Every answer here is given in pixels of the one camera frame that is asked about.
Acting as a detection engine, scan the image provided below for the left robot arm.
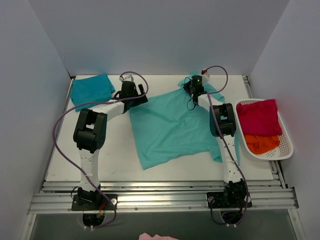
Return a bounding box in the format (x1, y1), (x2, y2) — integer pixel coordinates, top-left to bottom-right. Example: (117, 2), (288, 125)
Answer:
(73, 80), (148, 210)

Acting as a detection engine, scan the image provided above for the folded teal t-shirt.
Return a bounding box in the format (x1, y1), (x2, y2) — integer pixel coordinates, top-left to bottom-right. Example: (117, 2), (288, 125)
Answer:
(70, 74), (115, 112)

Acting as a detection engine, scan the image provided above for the magenta t-shirt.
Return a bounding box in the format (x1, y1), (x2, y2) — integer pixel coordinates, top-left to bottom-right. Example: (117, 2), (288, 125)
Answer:
(236, 99), (283, 137)

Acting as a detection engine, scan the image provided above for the orange t-shirt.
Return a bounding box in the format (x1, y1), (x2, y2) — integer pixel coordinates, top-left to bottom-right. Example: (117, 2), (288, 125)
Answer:
(244, 135), (280, 155)

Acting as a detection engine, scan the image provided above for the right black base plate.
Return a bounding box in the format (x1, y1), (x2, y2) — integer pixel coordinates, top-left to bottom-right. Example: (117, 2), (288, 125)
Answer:
(206, 191), (246, 209)

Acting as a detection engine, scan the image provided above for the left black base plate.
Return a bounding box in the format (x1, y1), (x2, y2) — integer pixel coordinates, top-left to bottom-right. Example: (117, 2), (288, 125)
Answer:
(71, 194), (114, 211)

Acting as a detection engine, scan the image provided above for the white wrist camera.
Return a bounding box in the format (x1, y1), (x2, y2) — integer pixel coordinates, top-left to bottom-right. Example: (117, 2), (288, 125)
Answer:
(201, 69), (210, 84)
(119, 74), (134, 82)

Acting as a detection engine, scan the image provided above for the pink cloth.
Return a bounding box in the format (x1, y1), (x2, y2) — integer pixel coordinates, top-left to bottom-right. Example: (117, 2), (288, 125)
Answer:
(138, 232), (178, 240)

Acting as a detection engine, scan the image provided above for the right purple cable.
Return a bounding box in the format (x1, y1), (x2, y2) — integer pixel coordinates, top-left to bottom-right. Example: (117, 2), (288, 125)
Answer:
(204, 65), (252, 226)

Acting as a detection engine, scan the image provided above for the black thin cable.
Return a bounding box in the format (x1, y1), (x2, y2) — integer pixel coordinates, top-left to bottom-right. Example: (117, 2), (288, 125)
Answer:
(184, 76), (200, 111)

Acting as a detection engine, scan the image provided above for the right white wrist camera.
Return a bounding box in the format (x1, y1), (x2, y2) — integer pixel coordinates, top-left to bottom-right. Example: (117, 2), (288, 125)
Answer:
(201, 69), (210, 84)

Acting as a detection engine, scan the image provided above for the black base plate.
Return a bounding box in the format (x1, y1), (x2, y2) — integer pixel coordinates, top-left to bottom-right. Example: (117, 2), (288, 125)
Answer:
(71, 194), (114, 211)
(206, 191), (246, 209)

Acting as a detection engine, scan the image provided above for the white perforated plastic basket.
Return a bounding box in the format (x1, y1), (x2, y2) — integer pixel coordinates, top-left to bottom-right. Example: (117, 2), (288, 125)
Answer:
(235, 98), (294, 161)

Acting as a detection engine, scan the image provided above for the aluminium rail frame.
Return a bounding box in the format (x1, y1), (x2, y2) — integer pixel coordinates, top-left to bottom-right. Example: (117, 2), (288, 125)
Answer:
(27, 75), (300, 214)

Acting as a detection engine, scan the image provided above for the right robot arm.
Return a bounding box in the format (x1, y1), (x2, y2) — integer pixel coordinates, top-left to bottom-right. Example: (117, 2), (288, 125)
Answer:
(182, 75), (243, 185)

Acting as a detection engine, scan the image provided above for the mint green t-shirt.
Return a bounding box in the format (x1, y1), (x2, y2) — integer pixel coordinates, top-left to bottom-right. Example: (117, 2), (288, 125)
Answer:
(129, 71), (241, 171)

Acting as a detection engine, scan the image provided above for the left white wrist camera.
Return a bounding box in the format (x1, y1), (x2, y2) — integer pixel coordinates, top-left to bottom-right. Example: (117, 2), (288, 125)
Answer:
(119, 74), (134, 82)

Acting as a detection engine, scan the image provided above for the purple cable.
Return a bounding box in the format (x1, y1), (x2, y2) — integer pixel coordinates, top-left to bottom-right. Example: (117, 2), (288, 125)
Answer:
(51, 71), (149, 228)
(204, 65), (252, 226)

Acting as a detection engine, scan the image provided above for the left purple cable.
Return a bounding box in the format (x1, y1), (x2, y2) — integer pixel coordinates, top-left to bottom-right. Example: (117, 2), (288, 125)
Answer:
(51, 71), (149, 228)

